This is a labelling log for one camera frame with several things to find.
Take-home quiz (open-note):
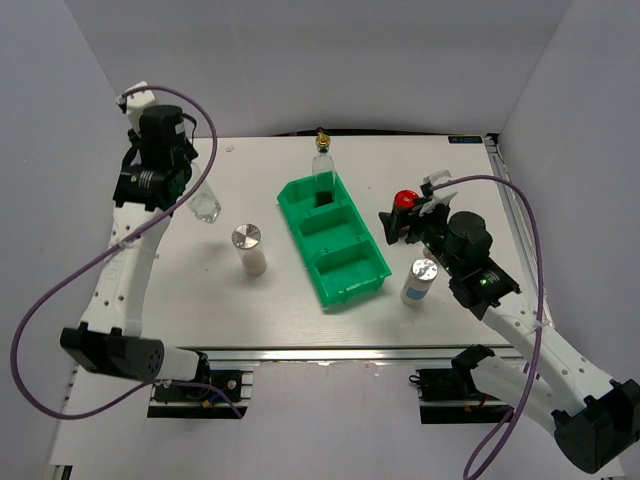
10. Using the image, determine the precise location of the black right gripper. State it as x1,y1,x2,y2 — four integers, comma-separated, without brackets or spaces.
378,197,461,278

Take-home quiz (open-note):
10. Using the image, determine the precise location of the red lid sauce jar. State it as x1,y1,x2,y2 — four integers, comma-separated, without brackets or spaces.
393,189,420,210

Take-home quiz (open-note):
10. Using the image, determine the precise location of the blue label shaker jar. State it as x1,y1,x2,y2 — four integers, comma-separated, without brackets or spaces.
400,258,438,305

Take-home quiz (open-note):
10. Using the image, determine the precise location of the glass oil bottle gold spout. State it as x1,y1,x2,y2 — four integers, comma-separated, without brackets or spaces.
312,128,335,207

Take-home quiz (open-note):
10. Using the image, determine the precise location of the white powder shaker jar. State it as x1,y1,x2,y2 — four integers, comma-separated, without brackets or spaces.
231,223,267,276

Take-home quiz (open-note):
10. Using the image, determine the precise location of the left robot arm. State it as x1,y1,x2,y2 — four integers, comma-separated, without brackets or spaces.
60,105,212,399

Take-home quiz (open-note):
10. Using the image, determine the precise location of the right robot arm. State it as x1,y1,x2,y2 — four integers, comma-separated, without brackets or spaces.
379,204,639,474

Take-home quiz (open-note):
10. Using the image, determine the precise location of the green three-compartment plastic bin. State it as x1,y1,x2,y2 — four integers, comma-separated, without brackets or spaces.
277,176,391,309

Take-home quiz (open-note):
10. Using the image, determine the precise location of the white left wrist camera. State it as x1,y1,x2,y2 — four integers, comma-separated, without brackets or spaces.
116,90,157,132

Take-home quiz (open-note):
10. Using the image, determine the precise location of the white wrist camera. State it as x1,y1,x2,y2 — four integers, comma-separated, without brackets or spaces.
419,170,458,217
116,90,157,132

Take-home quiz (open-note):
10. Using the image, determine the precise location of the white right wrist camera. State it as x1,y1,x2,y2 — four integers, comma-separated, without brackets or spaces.
419,170,458,217

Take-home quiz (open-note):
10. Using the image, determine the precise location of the aluminium table frame rail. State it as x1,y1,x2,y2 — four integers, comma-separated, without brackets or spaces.
482,132,569,361

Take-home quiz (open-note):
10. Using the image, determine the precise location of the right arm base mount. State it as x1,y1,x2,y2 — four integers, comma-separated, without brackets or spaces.
409,368,510,425

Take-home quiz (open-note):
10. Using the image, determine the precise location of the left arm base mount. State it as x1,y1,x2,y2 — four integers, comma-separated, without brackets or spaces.
147,359,253,420

